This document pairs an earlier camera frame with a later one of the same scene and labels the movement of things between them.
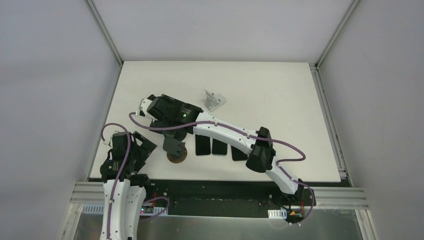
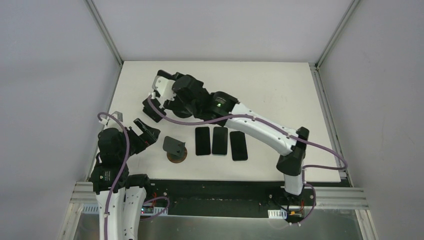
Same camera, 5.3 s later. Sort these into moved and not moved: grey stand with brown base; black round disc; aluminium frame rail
Moved: black round disc
Not moved: aluminium frame rail; grey stand with brown base
